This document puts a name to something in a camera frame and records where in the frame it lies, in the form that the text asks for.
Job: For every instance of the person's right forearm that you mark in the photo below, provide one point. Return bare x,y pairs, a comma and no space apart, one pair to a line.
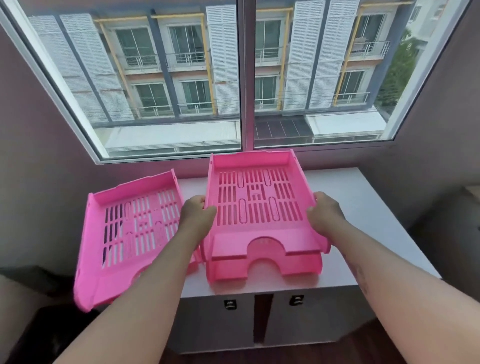
393,292

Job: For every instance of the white framed sliding window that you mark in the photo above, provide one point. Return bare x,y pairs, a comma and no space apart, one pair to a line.
247,93

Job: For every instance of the person's right thumb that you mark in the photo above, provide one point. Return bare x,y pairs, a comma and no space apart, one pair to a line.
312,215

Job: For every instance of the green tree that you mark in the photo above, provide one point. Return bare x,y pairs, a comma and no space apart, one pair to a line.
399,71

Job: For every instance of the person's right hand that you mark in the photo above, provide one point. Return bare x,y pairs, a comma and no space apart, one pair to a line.
327,216

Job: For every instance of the pink plastic paper tray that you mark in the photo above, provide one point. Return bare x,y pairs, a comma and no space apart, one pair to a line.
258,195
123,221
228,270

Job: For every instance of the person's left hand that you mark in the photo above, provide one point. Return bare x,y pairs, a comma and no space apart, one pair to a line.
195,217

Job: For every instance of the dark upholstered seat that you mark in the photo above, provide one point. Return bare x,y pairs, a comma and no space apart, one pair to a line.
45,322

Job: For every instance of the person's left thumb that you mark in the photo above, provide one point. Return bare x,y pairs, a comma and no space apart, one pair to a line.
211,215

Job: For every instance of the apartment building with shutters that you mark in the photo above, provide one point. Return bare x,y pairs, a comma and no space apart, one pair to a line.
187,75

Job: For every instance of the white cabinet door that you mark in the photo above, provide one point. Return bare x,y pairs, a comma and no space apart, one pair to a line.
213,326
311,318

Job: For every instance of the white low cabinet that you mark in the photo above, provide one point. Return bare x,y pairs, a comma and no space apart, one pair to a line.
337,187

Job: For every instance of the person's left forearm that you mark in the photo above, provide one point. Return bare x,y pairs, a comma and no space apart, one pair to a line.
150,292

